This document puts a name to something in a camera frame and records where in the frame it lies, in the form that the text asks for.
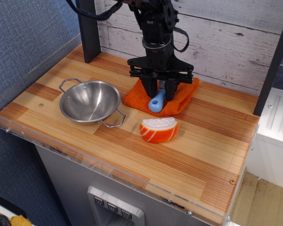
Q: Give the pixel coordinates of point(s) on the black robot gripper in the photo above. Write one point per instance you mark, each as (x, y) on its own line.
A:
(161, 64)

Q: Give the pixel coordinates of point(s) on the black vertical post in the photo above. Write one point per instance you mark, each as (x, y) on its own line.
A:
(89, 31)
(270, 77)

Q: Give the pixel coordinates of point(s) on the stainless steel two-handled bowl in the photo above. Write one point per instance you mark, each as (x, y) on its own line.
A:
(89, 101)

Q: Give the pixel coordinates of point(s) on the black left vertical post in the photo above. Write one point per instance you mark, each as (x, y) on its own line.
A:
(89, 31)

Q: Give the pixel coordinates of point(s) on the clear acrylic table guard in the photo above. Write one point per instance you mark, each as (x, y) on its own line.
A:
(32, 63)

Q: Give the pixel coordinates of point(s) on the white plastic toy sink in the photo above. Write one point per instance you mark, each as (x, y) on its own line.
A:
(265, 158)

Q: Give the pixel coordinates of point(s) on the toy salmon sushi piece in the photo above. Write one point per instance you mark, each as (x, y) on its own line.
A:
(159, 130)

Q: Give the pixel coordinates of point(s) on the black yellow object bottom left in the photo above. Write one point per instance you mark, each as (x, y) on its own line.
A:
(14, 221)

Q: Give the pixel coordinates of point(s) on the silver dispenser button panel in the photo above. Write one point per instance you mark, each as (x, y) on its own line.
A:
(109, 210)

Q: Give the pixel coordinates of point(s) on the blue grey toy scoop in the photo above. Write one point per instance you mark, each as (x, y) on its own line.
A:
(156, 104)

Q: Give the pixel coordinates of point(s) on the orange knitted cloth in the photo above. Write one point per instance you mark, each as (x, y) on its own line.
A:
(137, 98)

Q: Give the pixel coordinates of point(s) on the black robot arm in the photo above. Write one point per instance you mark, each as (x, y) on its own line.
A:
(157, 19)

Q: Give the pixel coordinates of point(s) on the black right vertical post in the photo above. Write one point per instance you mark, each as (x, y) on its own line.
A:
(270, 77)

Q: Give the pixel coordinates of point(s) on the grey toy fridge cabinet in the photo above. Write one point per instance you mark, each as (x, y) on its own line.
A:
(71, 181)

